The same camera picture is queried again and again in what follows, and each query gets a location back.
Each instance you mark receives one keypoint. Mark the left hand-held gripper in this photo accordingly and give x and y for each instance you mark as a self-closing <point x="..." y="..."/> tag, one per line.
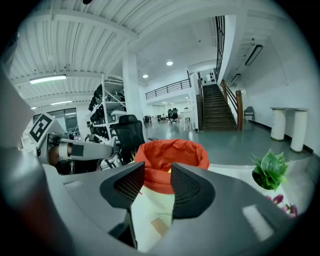
<point x="41" y="127"/>

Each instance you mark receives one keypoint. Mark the white shelf rack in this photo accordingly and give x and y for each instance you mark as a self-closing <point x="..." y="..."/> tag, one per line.
<point x="100" y="112"/>

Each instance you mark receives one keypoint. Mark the black stairwell railing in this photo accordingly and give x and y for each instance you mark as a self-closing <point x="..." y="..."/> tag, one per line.
<point x="220" y="42"/>

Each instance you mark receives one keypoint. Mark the cream bucket with orange liner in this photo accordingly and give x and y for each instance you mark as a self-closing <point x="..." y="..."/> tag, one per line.
<point x="172" y="152"/>

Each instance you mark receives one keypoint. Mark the small spiky green plant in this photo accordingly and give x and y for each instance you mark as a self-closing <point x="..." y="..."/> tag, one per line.
<point x="133" y="157"/>

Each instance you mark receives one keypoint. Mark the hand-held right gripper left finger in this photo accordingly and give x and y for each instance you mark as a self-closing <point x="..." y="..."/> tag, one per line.
<point x="100" y="192"/>

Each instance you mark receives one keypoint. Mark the black hanging linear lamp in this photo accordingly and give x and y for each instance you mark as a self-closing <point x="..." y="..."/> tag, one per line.
<point x="253" y="55"/>
<point x="235" y="78"/>

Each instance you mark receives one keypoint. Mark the black mesh office chair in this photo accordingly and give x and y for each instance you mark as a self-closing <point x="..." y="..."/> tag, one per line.
<point x="130" y="135"/>

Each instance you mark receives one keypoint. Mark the person's left hand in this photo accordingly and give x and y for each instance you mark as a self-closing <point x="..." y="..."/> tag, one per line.
<point x="56" y="155"/>

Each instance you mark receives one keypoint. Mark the black swivel chair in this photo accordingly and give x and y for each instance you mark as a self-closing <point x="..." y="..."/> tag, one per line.
<point x="169" y="115"/>
<point x="175" y="115"/>

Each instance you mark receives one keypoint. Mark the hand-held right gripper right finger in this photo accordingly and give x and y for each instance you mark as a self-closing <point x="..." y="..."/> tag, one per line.
<point x="220" y="207"/>

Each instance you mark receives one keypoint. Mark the long ceiling tube light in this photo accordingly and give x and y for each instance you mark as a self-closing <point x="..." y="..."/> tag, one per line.
<point x="61" y="102"/>
<point x="47" y="79"/>

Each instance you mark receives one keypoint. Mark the large green succulent plant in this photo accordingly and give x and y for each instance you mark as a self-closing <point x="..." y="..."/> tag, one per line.
<point x="271" y="167"/>

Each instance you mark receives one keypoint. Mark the white square column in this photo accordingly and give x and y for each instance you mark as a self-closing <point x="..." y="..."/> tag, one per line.
<point x="132" y="87"/>

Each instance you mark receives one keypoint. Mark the grey armchair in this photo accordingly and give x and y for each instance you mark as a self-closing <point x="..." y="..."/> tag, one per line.
<point x="249" y="112"/>

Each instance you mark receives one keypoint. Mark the white cylindrical pillar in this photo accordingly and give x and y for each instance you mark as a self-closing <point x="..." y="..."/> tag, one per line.
<point x="298" y="130"/>
<point x="278" y="125"/>

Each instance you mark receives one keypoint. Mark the wooden staircase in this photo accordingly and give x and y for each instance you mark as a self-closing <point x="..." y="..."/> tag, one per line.
<point x="216" y="110"/>

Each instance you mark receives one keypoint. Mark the black balcony railing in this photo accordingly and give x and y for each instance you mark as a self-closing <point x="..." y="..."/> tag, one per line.
<point x="167" y="88"/>

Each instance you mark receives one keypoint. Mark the white curved counter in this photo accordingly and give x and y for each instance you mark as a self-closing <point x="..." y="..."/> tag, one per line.
<point x="288" y="109"/>

